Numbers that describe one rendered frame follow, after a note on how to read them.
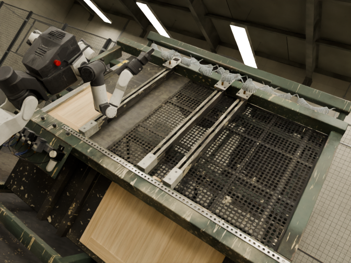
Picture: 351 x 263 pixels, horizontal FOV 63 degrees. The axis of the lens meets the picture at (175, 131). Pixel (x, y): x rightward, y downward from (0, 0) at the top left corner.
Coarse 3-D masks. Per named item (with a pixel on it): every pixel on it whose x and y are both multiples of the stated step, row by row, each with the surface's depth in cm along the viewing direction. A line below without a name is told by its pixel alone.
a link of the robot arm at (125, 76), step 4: (124, 72) 187; (128, 72) 187; (120, 76) 187; (124, 76) 187; (128, 76) 187; (120, 80) 187; (124, 80) 187; (128, 80) 188; (116, 84) 188; (120, 84) 187; (124, 84) 187; (116, 88) 190; (120, 88) 189; (124, 88) 189
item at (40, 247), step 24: (24, 168) 235; (72, 168) 216; (0, 192) 245; (24, 192) 229; (48, 192) 222; (72, 192) 215; (96, 192) 208; (0, 216) 201; (48, 216) 216; (72, 216) 203; (24, 240) 189; (72, 240) 205
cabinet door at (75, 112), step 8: (88, 88) 244; (80, 96) 236; (88, 96) 237; (64, 104) 228; (72, 104) 229; (80, 104) 229; (88, 104) 229; (56, 112) 221; (64, 112) 221; (72, 112) 222; (80, 112) 222; (88, 112) 222; (96, 112) 223; (64, 120) 215; (72, 120) 215; (80, 120) 216; (88, 120) 216
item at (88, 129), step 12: (168, 60) 255; (180, 60) 266; (168, 72) 258; (144, 84) 242; (156, 84) 250; (132, 96) 230; (120, 108) 221; (96, 120) 210; (108, 120) 215; (84, 132) 198
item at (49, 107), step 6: (126, 60) 276; (114, 66) 267; (120, 66) 268; (114, 72) 264; (84, 84) 245; (78, 90) 238; (84, 90) 242; (66, 96) 232; (72, 96) 234; (54, 102) 226; (60, 102) 226; (42, 108) 221; (48, 108) 221; (54, 108) 224
